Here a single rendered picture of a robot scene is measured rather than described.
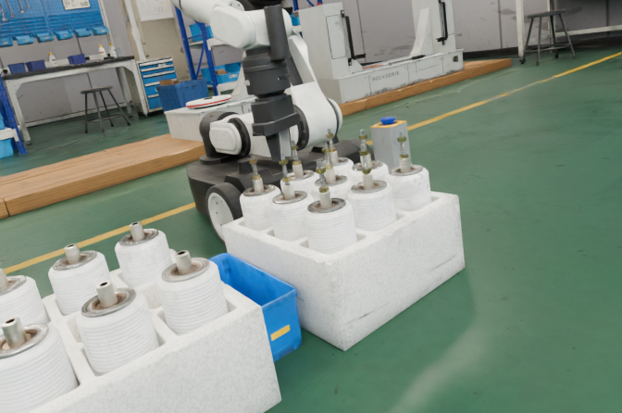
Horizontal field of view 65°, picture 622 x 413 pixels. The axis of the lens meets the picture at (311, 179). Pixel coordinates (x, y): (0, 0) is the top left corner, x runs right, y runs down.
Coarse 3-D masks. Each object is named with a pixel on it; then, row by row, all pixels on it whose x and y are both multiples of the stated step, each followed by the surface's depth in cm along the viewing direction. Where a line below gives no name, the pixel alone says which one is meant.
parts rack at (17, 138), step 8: (0, 80) 454; (0, 88) 455; (0, 96) 502; (0, 104) 504; (8, 104) 460; (8, 112) 461; (8, 120) 465; (8, 128) 474; (16, 128) 466; (0, 136) 459; (8, 136) 463; (16, 136) 466; (16, 144) 515; (24, 152) 472
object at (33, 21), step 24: (0, 0) 558; (24, 0) 572; (48, 0) 587; (96, 0) 619; (24, 24) 575; (48, 24) 590; (72, 24) 605; (96, 24) 622; (0, 72) 565; (24, 72) 525; (48, 72) 541; (72, 72) 556; (120, 72) 645; (48, 120) 601
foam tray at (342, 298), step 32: (416, 224) 100; (448, 224) 107; (256, 256) 106; (288, 256) 96; (320, 256) 90; (352, 256) 89; (384, 256) 95; (416, 256) 101; (448, 256) 109; (320, 288) 91; (352, 288) 90; (384, 288) 96; (416, 288) 102; (320, 320) 94; (352, 320) 91; (384, 320) 97
